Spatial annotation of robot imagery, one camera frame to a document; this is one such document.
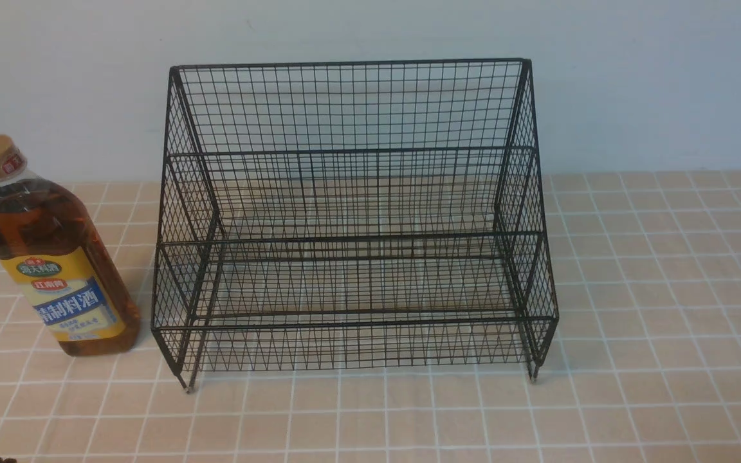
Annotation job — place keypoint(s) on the cooking wine bottle yellow label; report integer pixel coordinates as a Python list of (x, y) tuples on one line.
[(50, 248)]

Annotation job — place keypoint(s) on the black wire mesh shelf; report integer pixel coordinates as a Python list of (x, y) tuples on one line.
[(336, 215)]

